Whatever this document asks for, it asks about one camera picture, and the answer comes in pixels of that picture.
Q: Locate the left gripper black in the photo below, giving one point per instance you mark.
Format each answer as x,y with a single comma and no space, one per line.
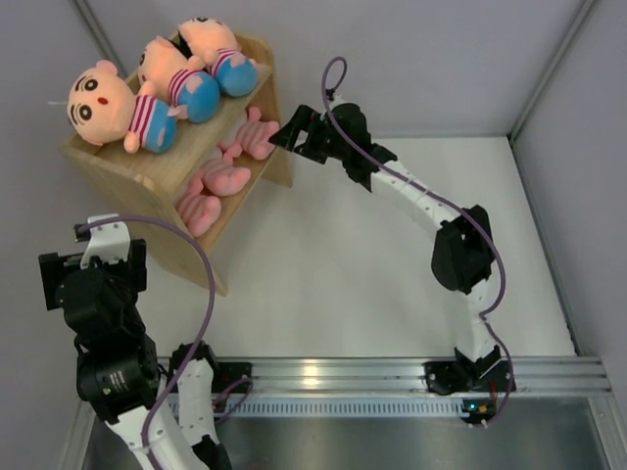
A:
131,272

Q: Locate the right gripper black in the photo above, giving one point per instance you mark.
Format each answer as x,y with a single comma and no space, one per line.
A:
311,124

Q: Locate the pink striped plush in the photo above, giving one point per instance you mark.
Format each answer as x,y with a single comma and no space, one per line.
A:
197,209
220,178
249,134

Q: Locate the boy plush doll blue pants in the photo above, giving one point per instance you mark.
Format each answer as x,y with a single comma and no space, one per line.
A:
181,82

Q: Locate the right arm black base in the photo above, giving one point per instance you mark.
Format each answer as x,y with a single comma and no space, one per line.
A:
447,377

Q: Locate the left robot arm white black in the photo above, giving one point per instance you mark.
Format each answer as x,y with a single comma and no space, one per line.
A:
166,418

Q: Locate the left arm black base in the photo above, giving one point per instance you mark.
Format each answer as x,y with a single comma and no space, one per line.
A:
227,373

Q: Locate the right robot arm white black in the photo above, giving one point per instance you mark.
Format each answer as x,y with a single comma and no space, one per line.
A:
462,261

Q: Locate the wooden two-tier shelf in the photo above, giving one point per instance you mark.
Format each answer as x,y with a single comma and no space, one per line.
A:
149,184

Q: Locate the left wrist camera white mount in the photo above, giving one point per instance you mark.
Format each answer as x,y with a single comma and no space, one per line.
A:
108,242

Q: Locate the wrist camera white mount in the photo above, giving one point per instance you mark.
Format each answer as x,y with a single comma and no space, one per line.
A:
108,242
342,109

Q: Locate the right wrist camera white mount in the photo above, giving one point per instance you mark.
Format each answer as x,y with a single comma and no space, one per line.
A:
342,109

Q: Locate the white slotted cable duct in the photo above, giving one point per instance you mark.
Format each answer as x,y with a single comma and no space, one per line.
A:
345,407

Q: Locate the aluminium mounting rail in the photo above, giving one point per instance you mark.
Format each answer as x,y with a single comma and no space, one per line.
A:
549,376

